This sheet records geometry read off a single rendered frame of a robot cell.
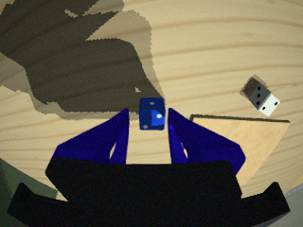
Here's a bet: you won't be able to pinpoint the tan mat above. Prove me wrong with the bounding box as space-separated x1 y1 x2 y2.
191 115 291 185

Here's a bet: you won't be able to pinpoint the blue die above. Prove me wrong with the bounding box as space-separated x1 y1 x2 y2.
139 97 166 131

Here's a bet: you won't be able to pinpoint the white dice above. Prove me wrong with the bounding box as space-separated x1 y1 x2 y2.
249 83 280 116

